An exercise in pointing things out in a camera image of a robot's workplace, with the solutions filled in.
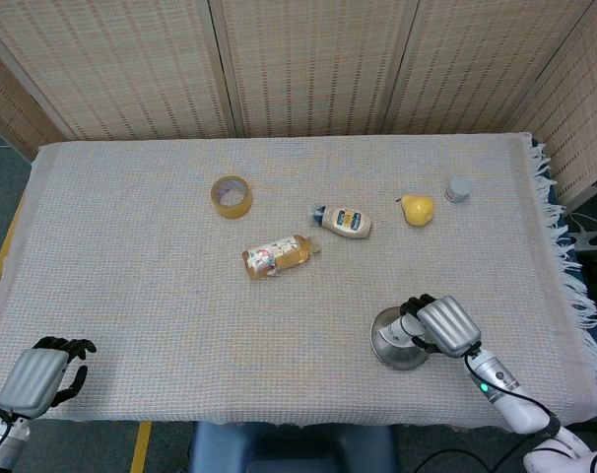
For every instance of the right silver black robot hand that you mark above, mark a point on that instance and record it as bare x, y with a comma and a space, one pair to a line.
448, 325

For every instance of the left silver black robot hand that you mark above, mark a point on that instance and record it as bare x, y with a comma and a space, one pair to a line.
30, 379

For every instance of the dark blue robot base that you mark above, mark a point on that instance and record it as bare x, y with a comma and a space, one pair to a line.
288, 448

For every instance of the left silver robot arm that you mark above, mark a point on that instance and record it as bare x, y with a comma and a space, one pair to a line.
3, 441

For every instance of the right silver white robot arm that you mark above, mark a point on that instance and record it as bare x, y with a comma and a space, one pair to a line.
500, 377

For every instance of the round silver metal plate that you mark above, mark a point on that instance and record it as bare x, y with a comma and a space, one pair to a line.
402, 358

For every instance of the yellow pear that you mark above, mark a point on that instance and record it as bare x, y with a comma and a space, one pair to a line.
419, 211

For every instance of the small grey lidded jar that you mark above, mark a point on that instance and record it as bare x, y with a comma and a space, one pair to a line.
459, 187

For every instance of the mayonnaise squeeze bottle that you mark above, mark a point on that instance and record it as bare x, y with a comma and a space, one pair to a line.
348, 222

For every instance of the beige woven fringed tablecloth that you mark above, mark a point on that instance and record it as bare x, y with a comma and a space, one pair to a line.
155, 295

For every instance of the grey metal stand foot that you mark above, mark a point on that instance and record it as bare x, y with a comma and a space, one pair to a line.
588, 240

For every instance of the yellow juice bottle with label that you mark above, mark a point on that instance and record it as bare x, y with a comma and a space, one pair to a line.
279, 256

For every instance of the clear yellowish tape roll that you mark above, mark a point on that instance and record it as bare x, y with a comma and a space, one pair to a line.
234, 209

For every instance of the woven bamboo screen panel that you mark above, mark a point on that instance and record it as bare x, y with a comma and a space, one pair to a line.
579, 98
485, 64
121, 64
8, 108
313, 64

